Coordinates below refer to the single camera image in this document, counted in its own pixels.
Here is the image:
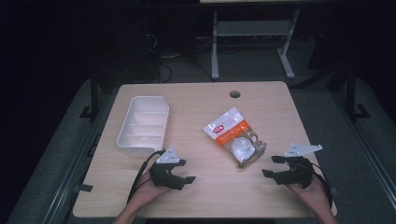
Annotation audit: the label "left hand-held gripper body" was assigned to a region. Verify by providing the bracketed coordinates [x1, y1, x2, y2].
[148, 146, 188, 191]

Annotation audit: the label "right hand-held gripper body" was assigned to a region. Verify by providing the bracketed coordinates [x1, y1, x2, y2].
[273, 143, 324, 189]

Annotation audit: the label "white metal stand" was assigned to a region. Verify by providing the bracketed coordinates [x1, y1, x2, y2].
[210, 7, 302, 81]

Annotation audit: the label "clear plastic packet orange label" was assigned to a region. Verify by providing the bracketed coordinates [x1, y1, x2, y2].
[203, 106, 267, 169]

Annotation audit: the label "black floor cables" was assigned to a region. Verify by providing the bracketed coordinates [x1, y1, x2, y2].
[145, 33, 217, 84]

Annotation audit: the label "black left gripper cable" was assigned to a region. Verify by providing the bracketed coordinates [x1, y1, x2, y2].
[126, 149, 166, 204]

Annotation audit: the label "person's left hand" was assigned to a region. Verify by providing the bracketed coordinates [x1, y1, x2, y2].
[133, 170, 172, 207]

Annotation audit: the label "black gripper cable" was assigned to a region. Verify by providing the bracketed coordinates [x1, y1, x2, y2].
[309, 161, 334, 209]
[126, 149, 166, 204]

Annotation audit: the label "black table edge clip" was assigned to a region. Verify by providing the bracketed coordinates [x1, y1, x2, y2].
[74, 183, 94, 193]

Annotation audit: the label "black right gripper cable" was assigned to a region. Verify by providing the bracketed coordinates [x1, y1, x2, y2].
[309, 161, 334, 209]

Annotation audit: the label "black metal post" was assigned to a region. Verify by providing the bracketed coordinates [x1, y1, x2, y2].
[78, 62, 101, 121]
[345, 60, 372, 121]

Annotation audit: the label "white divided plastic box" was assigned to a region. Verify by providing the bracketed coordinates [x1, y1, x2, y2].
[116, 95, 171, 158]

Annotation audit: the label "person's right hand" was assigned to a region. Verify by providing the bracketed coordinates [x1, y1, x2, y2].
[285, 175, 332, 217]

